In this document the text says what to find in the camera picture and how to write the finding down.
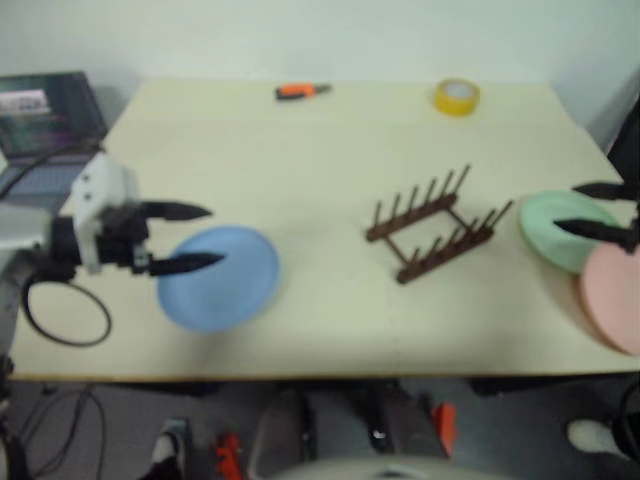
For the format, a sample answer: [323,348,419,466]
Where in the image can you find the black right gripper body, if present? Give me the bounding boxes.
[619,178,640,256]

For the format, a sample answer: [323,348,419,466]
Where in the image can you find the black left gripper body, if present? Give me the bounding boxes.
[97,201,154,277]

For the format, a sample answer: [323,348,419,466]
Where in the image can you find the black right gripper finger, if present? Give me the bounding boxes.
[571,182,627,201]
[551,218,627,243]

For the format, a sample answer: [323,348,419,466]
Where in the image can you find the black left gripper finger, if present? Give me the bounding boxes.
[142,200,214,224]
[148,252,227,277]

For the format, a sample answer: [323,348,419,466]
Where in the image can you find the blue plate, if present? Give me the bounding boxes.
[157,225,282,334]

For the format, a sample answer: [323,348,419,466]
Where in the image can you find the green plate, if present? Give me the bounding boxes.
[519,189,622,276]

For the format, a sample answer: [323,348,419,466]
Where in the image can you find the pink red plate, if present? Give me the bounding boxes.
[578,243,640,358]

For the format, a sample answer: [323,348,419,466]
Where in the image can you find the brown wooden dish rack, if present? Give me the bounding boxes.
[364,161,516,286]

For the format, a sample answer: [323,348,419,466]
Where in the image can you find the black object beside table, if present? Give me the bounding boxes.
[603,96,640,187]

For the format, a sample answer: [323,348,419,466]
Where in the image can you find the open laptop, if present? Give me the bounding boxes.
[0,71,109,202]

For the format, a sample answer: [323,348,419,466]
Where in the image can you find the orange black pliers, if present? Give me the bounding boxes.
[274,82,333,104]

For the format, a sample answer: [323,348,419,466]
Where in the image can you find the yellow tape roll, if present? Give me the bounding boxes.
[432,77,482,119]

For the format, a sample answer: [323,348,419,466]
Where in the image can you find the black and white shoe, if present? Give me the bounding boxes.
[148,417,192,480]

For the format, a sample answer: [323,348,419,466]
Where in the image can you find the red orange floor object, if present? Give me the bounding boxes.
[213,432,242,480]
[431,402,458,459]

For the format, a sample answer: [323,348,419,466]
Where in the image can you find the grey robot torso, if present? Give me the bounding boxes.
[278,455,507,480]

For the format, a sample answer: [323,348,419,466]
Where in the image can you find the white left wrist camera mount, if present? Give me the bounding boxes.
[69,152,142,274]

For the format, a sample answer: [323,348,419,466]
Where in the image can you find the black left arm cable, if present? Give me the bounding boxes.
[23,277,112,347]

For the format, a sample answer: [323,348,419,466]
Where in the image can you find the black left wrist camera cable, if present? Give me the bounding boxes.
[0,142,104,197]

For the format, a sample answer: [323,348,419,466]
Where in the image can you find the black floor cable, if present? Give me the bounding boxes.
[13,383,107,477]

